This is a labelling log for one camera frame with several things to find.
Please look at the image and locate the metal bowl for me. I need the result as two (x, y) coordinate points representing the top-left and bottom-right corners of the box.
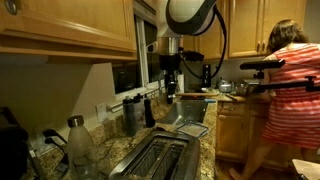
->
(234, 83), (252, 97)

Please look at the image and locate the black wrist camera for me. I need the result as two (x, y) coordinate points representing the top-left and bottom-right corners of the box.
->
(179, 49), (205, 63)

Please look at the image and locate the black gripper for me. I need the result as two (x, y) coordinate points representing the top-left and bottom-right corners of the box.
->
(158, 54), (183, 105)

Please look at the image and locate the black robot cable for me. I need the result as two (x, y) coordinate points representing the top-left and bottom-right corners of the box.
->
(181, 4), (228, 81)

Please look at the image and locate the white bottle with black cap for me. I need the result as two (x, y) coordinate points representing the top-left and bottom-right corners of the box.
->
(133, 93), (146, 126)

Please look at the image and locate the chrome kitchen faucet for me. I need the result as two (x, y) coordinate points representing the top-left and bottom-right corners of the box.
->
(157, 69), (168, 108)

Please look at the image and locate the silver pot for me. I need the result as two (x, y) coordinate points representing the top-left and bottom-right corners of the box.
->
(218, 78), (235, 94)

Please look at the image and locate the black coffee machine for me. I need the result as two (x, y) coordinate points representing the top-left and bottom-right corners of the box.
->
(0, 106), (29, 180)

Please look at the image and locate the black soda maker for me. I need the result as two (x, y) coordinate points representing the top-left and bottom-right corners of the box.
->
(201, 63), (212, 93)

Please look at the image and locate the grey water bottle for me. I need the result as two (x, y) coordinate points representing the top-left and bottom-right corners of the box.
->
(122, 95), (138, 138)

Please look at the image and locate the stainless steel toaster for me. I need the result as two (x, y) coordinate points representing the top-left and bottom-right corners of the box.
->
(108, 128), (202, 180)

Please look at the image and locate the black power plug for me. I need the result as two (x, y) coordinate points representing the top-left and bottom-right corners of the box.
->
(42, 129), (68, 145)

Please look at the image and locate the wooden cutting board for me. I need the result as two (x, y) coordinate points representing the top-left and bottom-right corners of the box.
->
(175, 91), (218, 98)

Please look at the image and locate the black stereo camera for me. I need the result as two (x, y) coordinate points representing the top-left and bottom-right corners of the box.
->
(239, 59), (287, 81)

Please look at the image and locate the wooden base cabinet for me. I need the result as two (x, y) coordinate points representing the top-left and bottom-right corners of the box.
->
(214, 99), (278, 168)

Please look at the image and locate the clear bottle with metal cap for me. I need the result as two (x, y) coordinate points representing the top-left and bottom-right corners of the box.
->
(66, 114), (101, 180)

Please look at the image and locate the light wooden table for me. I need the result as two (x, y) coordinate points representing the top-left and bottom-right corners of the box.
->
(292, 158), (320, 180)

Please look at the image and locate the white paper towel roll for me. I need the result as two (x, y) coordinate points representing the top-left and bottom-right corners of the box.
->
(176, 73), (185, 94)

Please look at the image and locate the person in red striped dress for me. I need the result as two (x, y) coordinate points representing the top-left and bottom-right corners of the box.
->
(229, 19), (320, 180)

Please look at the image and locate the kitchen window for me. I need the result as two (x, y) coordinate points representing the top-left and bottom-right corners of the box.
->
(111, 1), (168, 101)

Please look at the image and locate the wooden wall cabinet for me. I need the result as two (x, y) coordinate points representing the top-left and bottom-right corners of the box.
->
(181, 0), (231, 63)
(228, 0), (308, 59)
(0, 0), (138, 64)

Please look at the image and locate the white wall switch plate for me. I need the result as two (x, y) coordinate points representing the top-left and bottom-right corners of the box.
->
(95, 102), (108, 124)

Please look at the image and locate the round metal cabinet knob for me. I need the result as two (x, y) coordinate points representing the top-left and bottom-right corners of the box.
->
(3, 0), (18, 16)

